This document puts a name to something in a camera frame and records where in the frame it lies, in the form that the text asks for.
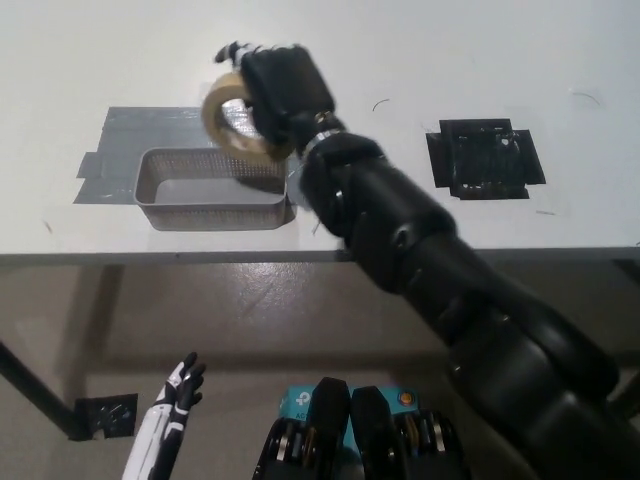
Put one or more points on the right robot hand black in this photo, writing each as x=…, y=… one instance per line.
x=285, y=90

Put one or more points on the beige masking tape roll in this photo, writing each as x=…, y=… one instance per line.
x=211, y=112

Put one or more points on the black floor tape patch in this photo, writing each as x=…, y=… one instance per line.
x=107, y=415

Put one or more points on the grey duct tape patch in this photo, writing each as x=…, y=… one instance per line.
x=150, y=125

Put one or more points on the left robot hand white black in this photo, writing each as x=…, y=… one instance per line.
x=160, y=425

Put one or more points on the black tape patch on table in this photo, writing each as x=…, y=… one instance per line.
x=480, y=160

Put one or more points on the small grey mesh container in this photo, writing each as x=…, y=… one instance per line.
x=210, y=212

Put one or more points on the black table leg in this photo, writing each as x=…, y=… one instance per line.
x=35, y=392

